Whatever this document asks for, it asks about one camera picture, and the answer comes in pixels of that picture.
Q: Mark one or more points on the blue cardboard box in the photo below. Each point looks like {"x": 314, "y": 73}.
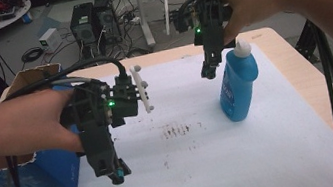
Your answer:
{"x": 48, "y": 173}

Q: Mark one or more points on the black computer tower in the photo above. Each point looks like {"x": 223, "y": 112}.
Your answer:
{"x": 83, "y": 25}
{"x": 107, "y": 18}

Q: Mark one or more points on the black metal stand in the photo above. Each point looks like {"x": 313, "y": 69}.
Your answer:
{"x": 307, "y": 40}

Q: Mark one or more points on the small blue container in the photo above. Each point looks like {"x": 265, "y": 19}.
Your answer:
{"x": 27, "y": 17}

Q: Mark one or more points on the person's right hand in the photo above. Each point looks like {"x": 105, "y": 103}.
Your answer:
{"x": 247, "y": 1}

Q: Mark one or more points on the person's left hand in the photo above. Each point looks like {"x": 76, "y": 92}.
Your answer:
{"x": 41, "y": 123}

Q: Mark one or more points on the white power supply box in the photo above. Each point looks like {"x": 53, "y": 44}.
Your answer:
{"x": 49, "y": 40}

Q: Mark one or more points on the white pole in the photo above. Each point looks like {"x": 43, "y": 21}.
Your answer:
{"x": 166, "y": 2}

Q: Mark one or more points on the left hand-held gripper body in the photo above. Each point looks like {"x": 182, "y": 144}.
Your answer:
{"x": 92, "y": 108}

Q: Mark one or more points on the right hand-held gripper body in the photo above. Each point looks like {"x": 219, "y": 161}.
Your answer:
{"x": 208, "y": 16}

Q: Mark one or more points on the white power strip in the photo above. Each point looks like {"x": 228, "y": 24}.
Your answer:
{"x": 133, "y": 20}

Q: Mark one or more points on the blue bottle with white cap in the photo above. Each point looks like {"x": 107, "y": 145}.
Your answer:
{"x": 237, "y": 85}

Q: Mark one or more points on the white desk leg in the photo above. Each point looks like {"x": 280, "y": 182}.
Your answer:
{"x": 143, "y": 16}

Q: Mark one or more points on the white table mat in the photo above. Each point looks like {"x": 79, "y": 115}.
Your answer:
{"x": 206, "y": 168}

